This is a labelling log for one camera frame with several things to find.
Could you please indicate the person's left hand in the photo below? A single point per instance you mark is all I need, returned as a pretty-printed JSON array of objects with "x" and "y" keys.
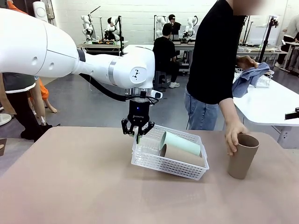
[{"x": 246, "y": 61}]

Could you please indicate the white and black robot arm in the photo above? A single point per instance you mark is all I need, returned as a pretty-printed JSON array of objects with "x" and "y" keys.
[{"x": 112, "y": 29}]

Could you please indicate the person in black top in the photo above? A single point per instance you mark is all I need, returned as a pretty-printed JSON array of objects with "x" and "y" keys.
[{"x": 210, "y": 58}]

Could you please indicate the white box enclosure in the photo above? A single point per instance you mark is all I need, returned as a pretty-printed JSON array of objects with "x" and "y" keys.
[{"x": 257, "y": 35}]

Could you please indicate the seated person in black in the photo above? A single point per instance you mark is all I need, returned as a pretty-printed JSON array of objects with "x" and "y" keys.
[{"x": 164, "y": 51}]

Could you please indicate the blue cloth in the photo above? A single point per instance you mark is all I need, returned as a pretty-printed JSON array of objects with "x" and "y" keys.
[{"x": 247, "y": 77}]

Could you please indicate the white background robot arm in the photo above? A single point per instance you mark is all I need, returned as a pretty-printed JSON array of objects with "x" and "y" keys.
[
  {"x": 190, "y": 28},
  {"x": 87, "y": 30},
  {"x": 160, "y": 22}
]

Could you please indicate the grey plastic stool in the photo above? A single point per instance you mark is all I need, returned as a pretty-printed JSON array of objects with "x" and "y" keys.
[{"x": 161, "y": 79}]

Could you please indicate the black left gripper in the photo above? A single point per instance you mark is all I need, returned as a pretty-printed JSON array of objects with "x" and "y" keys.
[{"x": 139, "y": 110}]

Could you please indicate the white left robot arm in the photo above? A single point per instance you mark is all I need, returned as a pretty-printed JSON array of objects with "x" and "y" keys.
[{"x": 58, "y": 53}]

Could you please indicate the dark brown flat object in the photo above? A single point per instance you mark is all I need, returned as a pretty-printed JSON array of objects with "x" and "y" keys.
[{"x": 2, "y": 147}]

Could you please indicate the white background desk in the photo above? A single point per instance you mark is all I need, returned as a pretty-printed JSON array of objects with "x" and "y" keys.
[{"x": 183, "y": 46}]

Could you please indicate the white perforated plastic basket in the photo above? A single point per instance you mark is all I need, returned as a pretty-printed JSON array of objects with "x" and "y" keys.
[{"x": 163, "y": 168}]

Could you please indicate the black tripod stand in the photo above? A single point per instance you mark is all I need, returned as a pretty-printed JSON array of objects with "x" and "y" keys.
[{"x": 268, "y": 37}]

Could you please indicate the white side table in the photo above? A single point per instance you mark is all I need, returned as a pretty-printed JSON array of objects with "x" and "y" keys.
[{"x": 268, "y": 105}]

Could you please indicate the background person in dark top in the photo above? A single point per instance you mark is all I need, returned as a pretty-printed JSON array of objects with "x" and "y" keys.
[{"x": 175, "y": 25}]

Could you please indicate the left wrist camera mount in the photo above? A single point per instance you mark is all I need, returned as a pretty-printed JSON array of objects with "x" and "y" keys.
[{"x": 157, "y": 95}]

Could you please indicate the desk with black panel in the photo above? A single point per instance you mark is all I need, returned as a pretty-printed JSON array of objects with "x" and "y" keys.
[{"x": 102, "y": 46}]

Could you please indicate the brown paper cup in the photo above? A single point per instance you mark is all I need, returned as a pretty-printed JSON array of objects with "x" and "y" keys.
[
  {"x": 180, "y": 156},
  {"x": 243, "y": 161}
]

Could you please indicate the person in light top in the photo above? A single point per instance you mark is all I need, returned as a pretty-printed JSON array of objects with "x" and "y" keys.
[{"x": 292, "y": 32}]

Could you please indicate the white round stand base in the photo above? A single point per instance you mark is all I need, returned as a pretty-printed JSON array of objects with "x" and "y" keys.
[{"x": 4, "y": 119}]

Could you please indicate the pale green cup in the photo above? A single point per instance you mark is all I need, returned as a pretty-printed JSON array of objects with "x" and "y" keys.
[{"x": 180, "y": 143}]

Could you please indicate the person's right forearm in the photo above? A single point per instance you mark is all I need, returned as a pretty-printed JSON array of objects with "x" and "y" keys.
[{"x": 230, "y": 112}]

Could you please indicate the figure in green puffer jacket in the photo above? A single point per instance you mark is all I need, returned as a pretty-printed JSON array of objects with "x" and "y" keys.
[{"x": 18, "y": 102}]

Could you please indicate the person's right hand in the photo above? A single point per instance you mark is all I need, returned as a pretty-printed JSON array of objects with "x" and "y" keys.
[{"x": 233, "y": 133}]

